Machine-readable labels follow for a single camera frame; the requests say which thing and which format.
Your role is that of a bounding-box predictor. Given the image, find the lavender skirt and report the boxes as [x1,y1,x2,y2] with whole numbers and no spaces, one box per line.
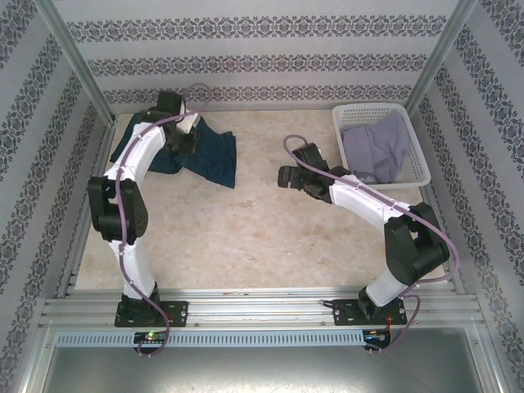
[341,112,412,184]

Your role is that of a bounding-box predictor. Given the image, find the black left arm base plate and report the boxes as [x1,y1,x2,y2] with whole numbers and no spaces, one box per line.
[115,300,190,328]

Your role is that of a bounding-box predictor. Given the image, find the buttoned dark denim skirt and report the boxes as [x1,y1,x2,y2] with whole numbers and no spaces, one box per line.
[163,124,239,190]

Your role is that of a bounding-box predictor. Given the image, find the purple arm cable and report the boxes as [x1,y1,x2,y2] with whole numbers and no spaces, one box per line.
[115,81,213,359]
[282,133,459,357]

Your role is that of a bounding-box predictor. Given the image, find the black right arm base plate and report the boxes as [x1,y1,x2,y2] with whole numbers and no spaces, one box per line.
[332,298,410,328]

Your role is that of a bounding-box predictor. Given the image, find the aluminium cross rail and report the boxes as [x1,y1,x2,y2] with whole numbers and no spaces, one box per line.
[38,287,482,329]

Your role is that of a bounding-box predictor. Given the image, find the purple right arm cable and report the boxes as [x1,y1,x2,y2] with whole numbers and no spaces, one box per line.
[282,133,459,357]

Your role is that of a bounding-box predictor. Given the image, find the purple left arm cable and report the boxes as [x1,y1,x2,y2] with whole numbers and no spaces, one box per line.
[115,81,213,359]

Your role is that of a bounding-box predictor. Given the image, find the grey metal sheet panel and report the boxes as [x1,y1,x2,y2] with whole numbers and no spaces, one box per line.
[38,346,503,393]

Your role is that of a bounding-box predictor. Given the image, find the white plastic mesh basket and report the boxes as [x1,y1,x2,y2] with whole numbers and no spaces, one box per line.
[331,102,431,189]

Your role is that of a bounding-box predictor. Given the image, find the aluminium frame post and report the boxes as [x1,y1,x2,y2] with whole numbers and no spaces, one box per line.
[36,0,118,126]
[404,0,482,115]

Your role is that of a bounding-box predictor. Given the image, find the white slotted cable duct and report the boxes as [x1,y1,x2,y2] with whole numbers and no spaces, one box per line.
[55,329,366,349]

